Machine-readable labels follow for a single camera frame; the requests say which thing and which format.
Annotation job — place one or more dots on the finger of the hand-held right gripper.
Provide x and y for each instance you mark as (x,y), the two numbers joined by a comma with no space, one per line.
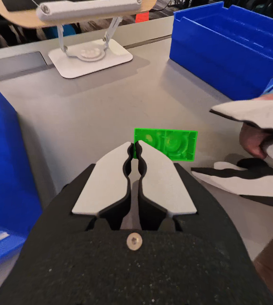
(258,112)
(250,185)

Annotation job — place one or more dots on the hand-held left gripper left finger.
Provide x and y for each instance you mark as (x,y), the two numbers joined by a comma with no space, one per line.
(98,188)

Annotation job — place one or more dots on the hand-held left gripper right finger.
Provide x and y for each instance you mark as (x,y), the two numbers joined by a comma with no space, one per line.
(167,188)

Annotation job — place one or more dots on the green block with round pegs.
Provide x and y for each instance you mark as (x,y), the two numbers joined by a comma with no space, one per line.
(174,143)

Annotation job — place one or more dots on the blue plastic bin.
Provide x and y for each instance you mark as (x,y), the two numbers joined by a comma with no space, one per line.
(222,59)
(5,154)

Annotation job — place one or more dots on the person's right hand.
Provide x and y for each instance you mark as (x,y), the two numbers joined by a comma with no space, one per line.
(250,140)

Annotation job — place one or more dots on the person's light clothing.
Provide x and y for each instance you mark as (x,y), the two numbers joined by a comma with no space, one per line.
(272,274)

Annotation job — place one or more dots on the white folding stand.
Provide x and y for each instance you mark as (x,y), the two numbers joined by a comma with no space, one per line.
(91,66)

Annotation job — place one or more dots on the orange traffic cone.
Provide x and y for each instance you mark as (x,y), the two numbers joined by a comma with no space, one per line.
(142,16)

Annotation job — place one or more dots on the teal storage crate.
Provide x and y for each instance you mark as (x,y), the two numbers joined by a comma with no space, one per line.
(67,29)

